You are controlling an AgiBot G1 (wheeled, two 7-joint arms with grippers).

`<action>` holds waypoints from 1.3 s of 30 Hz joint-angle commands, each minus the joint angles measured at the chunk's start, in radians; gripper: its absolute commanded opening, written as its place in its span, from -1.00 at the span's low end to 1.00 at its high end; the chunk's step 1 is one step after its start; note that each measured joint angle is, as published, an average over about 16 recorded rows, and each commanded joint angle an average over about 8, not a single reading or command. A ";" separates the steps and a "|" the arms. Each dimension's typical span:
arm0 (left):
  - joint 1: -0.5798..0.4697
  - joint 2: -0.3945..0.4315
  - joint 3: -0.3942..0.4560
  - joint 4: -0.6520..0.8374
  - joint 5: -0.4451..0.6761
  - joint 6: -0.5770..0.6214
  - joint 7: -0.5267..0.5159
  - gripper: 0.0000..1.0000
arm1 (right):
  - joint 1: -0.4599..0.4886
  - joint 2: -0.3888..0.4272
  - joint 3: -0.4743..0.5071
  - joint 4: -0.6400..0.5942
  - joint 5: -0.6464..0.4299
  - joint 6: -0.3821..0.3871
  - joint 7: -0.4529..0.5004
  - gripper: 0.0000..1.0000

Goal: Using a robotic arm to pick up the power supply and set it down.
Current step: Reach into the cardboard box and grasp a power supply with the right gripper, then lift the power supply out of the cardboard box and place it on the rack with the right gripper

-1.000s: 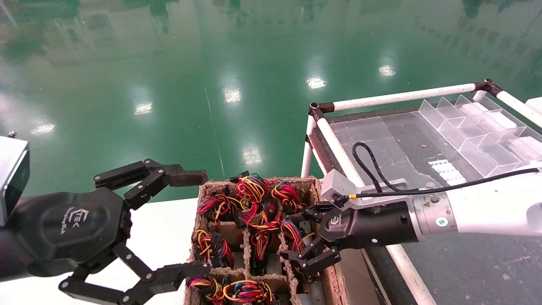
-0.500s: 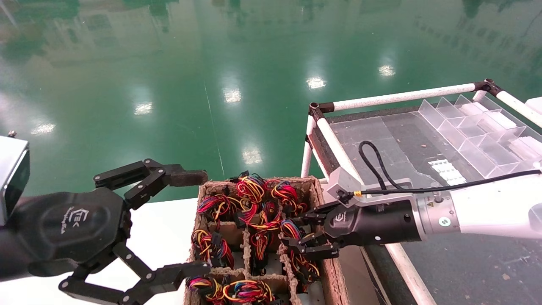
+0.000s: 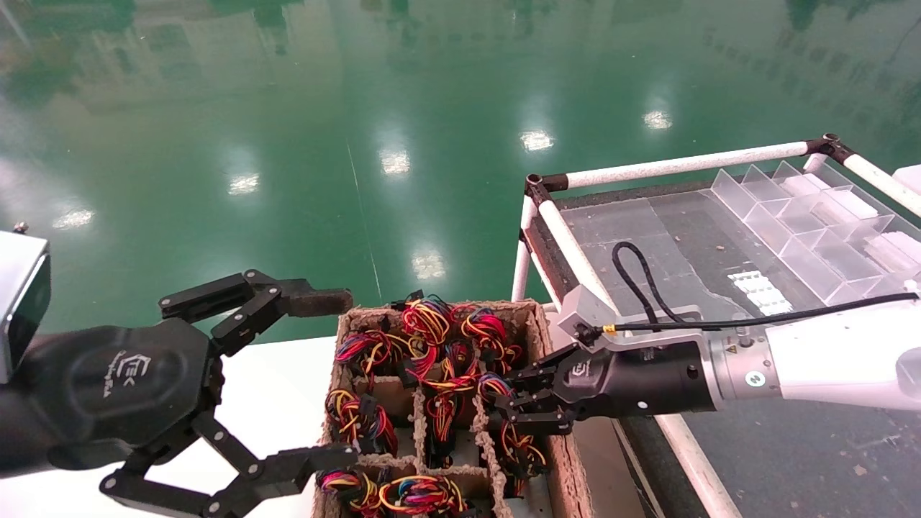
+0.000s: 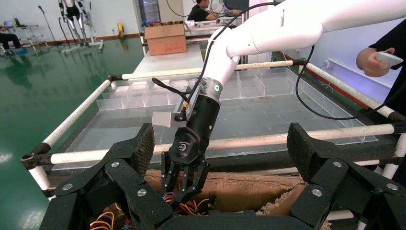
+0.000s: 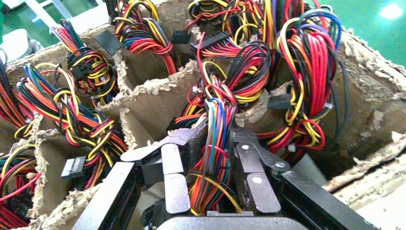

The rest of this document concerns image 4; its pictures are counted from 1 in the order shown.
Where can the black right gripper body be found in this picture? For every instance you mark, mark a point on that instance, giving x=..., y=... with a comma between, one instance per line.
x=196, y=133

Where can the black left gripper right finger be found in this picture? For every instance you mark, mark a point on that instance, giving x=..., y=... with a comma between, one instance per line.
x=301, y=149

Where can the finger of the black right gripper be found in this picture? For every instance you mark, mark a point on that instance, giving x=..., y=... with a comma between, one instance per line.
x=198, y=177
x=168, y=177

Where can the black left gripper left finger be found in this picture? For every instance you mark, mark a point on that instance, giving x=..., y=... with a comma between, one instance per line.
x=144, y=149

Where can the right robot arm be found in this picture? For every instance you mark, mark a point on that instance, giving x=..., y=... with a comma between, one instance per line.
x=285, y=31

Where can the operator bare hand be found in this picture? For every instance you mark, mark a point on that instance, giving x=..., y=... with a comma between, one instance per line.
x=368, y=63

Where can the brown cardboard divider box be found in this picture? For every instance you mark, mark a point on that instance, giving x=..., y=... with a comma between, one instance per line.
x=247, y=190

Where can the white foam pad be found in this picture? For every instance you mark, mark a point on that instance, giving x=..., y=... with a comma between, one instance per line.
x=138, y=85
x=180, y=83

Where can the clear acrylic divider tray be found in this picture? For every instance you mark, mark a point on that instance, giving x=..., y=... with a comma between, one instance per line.
x=253, y=114

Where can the long white table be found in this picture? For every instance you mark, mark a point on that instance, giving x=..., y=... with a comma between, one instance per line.
x=171, y=62

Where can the brown cardboard carton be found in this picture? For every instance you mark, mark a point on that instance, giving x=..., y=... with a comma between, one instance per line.
x=166, y=39

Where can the metal pipe rack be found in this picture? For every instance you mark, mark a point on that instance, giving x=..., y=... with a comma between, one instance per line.
x=196, y=29

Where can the seated person black shirt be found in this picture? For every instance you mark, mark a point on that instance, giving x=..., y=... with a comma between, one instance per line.
x=198, y=14

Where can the yellow floor sign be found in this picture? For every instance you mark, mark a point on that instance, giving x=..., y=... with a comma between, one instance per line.
x=120, y=30

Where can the operator in black shirt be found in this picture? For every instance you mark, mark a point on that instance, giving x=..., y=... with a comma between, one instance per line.
x=395, y=41

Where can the robot on wheeled stand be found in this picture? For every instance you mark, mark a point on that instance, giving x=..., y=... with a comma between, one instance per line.
x=74, y=19

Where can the black tripod stand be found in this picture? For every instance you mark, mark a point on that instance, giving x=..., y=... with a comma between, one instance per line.
x=50, y=31

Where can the desk with laptop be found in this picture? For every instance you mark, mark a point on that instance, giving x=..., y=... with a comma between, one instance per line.
x=25, y=28

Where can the seated person blue shoes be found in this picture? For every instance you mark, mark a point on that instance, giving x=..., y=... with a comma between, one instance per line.
x=9, y=39

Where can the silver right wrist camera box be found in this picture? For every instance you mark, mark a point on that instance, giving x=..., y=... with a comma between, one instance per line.
x=163, y=120

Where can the white pipe cart frame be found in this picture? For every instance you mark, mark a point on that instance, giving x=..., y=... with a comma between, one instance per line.
x=158, y=74

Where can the white wall socket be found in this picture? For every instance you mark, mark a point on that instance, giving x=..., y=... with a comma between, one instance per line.
x=328, y=64

